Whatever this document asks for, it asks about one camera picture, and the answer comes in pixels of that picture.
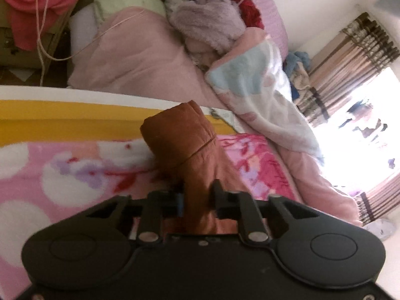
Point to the pink quilted headboard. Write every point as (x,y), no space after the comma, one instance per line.
(273,24)

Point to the left striped curtain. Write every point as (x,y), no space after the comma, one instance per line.
(356,55)

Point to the brown corduroy garment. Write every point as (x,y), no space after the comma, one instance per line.
(187,150)

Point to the pink quilt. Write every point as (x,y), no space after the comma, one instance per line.
(137,52)

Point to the right striped curtain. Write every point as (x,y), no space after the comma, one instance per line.
(379,201)

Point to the striped curtain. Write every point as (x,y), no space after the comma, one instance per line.
(356,55)
(379,201)

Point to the lilac fluffy garment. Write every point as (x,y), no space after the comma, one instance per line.
(216,23)

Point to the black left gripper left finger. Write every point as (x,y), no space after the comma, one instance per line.
(159,208)

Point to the yellow bed sheet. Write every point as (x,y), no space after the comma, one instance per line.
(66,121)

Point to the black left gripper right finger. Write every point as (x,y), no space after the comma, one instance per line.
(242,208)

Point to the blue clothes pile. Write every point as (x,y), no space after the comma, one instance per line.
(297,66)

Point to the white pastel patterned blanket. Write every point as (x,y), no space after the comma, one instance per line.
(248,80)

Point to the dark red garment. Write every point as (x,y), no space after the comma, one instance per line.
(250,14)

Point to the green pillow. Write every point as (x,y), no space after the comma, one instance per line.
(103,9)

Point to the pink floral fleece blanket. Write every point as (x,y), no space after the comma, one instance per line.
(43,183)

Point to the white patterned pillow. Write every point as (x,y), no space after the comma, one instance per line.
(382,228)

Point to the coral red cloth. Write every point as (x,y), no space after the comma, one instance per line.
(26,16)

